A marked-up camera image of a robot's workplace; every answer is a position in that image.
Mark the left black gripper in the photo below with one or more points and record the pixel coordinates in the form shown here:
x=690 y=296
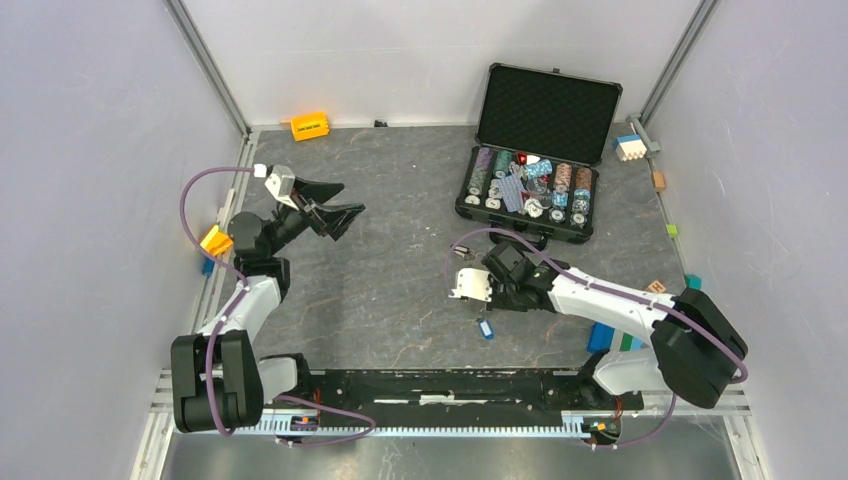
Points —
x=334 y=219

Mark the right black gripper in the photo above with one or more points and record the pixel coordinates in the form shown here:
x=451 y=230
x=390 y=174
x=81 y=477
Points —
x=496 y=303

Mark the metal keyring with tags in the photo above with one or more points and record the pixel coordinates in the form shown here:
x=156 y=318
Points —
x=463 y=252

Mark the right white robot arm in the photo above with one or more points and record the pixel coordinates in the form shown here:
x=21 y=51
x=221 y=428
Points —
x=689 y=346

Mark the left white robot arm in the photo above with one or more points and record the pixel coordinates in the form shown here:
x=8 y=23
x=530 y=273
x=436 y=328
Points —
x=218 y=384

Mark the blue key tag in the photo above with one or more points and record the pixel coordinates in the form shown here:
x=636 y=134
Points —
x=485 y=328

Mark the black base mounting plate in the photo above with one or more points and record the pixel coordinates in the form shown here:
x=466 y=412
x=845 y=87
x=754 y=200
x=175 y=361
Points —
x=461 y=398

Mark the blue green white block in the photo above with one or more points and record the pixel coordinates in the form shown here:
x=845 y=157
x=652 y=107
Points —
x=603 y=337

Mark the blue playing card deck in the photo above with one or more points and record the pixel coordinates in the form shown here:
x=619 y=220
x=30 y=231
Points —
x=511 y=189

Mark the clear dealer button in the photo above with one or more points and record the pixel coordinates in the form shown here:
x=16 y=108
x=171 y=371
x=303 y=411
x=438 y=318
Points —
x=538 y=186

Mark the yellow orange toy block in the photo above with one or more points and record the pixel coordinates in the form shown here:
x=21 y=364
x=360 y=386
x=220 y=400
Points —
x=216 y=242

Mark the black poker chip case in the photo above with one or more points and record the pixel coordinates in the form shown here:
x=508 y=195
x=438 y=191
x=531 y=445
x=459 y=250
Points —
x=529 y=115

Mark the light blue chip stack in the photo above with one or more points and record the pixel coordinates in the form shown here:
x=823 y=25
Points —
x=538 y=169

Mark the orange chip stack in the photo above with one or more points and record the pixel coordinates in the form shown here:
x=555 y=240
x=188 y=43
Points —
x=583 y=183

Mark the teal cube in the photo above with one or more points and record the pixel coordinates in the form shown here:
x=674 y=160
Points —
x=693 y=281

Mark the tan wooden cube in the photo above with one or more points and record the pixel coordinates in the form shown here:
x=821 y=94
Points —
x=659 y=181

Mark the white blue toy block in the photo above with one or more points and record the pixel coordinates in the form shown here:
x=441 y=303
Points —
x=629 y=147

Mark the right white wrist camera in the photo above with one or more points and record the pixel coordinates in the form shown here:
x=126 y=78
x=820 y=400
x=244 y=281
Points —
x=472 y=284

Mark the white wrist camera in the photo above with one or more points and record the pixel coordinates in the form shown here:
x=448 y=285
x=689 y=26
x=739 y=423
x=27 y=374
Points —
x=280 y=184
x=472 y=284

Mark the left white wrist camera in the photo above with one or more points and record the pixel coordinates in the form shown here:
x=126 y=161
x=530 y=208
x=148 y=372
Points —
x=280 y=184

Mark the white cable duct rail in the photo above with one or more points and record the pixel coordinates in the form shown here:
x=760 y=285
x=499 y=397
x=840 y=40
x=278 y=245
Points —
x=569 y=427

